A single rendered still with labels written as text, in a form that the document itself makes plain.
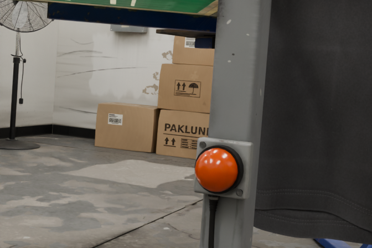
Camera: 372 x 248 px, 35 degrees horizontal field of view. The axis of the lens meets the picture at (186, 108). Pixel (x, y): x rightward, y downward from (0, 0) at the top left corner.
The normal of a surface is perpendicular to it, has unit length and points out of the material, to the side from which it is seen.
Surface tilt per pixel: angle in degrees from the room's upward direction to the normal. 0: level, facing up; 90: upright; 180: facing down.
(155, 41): 90
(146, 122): 90
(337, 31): 96
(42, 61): 90
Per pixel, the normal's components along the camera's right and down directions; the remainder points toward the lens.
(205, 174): -0.55, 0.17
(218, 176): 0.10, 0.22
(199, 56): -0.27, 0.04
